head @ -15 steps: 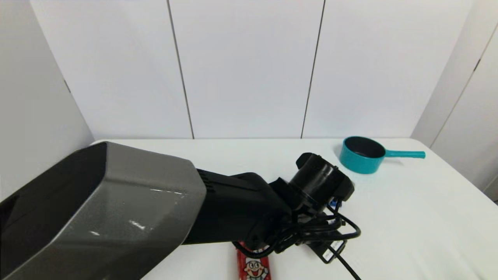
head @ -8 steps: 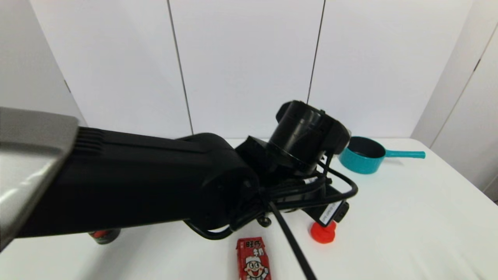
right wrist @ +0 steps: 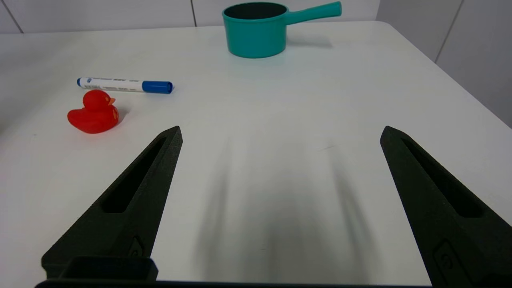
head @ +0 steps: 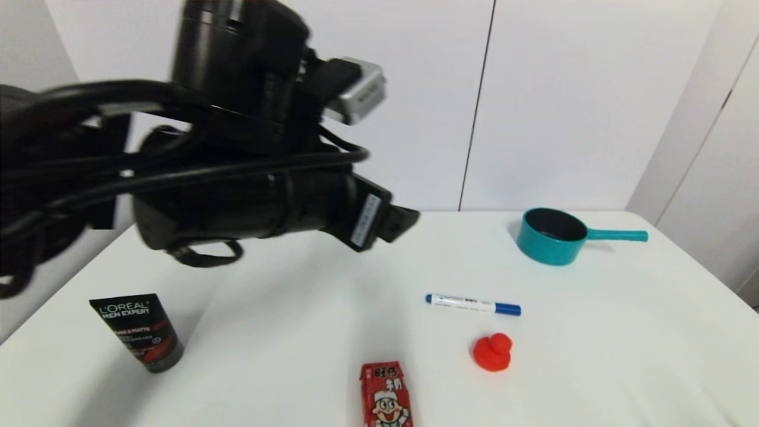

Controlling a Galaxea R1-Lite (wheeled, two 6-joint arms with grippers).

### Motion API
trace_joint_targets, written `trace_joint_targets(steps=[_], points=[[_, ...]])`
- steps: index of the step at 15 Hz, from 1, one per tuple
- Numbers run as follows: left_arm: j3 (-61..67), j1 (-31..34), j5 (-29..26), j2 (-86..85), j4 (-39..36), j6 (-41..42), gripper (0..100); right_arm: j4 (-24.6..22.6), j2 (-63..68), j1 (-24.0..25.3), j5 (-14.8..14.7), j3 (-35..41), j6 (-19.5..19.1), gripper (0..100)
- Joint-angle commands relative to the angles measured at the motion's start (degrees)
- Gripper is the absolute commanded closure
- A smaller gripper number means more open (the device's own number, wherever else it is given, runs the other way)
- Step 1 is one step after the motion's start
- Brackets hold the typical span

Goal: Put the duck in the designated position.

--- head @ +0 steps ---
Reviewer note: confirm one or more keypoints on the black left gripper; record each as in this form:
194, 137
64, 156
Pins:
350, 207

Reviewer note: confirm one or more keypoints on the red rubber duck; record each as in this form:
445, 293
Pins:
492, 354

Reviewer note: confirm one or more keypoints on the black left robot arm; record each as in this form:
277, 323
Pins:
237, 59

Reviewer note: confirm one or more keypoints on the white marker with blue cap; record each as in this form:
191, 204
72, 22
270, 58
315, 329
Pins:
468, 304

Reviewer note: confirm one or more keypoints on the red milk carton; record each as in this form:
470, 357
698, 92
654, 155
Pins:
385, 397

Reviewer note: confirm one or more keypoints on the black L'Oreal face wash tube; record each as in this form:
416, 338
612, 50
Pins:
139, 332

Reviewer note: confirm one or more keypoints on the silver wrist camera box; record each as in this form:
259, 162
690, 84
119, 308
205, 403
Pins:
359, 92

